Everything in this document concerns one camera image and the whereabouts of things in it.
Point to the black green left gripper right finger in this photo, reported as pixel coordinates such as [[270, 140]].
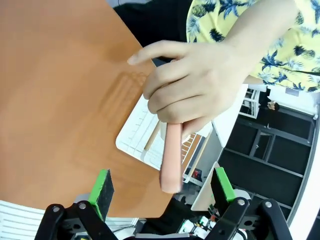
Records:
[[225, 192]]

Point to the yellow pineapple print shirt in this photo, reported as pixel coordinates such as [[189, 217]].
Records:
[[287, 47]]

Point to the person's bare forearm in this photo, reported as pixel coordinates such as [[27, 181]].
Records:
[[262, 27]]

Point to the white slatted panel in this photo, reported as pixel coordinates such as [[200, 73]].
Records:
[[18, 220]]

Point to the person's bare hand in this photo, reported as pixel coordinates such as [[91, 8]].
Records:
[[190, 82]]

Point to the person in black clothes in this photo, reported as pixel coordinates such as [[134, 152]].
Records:
[[270, 105]]

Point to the white dish rack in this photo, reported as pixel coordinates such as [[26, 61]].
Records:
[[146, 140]]

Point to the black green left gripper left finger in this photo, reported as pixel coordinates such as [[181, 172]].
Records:
[[103, 193]]

